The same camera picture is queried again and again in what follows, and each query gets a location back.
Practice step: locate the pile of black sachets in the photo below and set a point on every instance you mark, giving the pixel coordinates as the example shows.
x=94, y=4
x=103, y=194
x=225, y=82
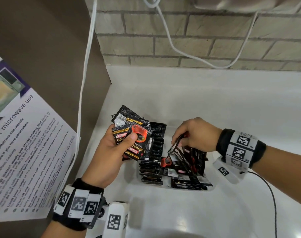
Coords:
x=155, y=158

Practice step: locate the person's left forearm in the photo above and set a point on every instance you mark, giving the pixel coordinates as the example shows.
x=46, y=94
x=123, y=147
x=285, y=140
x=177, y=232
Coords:
x=63, y=231

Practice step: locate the black wristband with marker tags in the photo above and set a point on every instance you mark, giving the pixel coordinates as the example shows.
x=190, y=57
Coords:
x=241, y=148
x=78, y=205

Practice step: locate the person's left hand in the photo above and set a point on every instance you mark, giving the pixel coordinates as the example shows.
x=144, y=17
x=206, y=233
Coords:
x=100, y=163

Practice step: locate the black sachet red label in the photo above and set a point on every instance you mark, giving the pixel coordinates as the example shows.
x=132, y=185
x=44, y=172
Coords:
x=119, y=136

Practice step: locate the black sachet red cup print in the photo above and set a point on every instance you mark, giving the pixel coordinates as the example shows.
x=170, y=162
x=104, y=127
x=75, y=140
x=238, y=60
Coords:
x=139, y=140

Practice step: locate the person's right forearm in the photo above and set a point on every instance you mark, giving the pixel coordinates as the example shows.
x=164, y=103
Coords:
x=282, y=158

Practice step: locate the white appliance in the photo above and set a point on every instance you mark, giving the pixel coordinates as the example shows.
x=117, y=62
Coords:
x=239, y=2

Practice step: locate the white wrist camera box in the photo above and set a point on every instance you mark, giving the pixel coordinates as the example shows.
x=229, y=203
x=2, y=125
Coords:
x=115, y=219
x=227, y=172

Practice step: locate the person's left thumb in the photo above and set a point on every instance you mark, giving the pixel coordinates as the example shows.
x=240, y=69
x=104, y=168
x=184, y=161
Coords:
x=129, y=141

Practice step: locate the single black sachet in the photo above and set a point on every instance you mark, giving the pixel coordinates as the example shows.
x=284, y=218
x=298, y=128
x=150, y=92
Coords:
x=176, y=146

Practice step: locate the microwave notice poster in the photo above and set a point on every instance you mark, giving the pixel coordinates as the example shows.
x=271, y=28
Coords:
x=21, y=146

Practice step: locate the person's right hand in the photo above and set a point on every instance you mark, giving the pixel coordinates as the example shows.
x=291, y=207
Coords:
x=202, y=136

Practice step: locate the black sachet with barcode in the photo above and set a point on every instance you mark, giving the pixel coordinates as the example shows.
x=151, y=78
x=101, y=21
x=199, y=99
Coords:
x=124, y=115

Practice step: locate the person's right thumb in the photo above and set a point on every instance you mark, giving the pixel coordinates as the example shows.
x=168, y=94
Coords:
x=185, y=141

